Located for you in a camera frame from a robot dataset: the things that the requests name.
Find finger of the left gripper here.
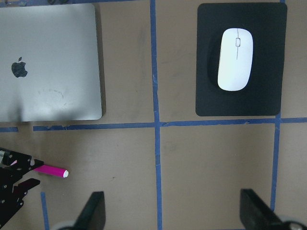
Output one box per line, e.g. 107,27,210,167
12,178,40,199
9,152,45,175

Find pink marker pen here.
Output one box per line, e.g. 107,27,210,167
35,165,69,178

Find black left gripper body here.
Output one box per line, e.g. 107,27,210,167
0,150,23,228

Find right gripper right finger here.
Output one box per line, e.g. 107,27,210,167
239,189,288,230

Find silver closed laptop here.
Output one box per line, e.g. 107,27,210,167
0,3,103,122

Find black mousepad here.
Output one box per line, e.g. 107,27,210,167
195,2,287,116

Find white computer mouse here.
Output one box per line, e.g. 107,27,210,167
217,28,253,92

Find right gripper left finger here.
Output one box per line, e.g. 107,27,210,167
72,191,106,230

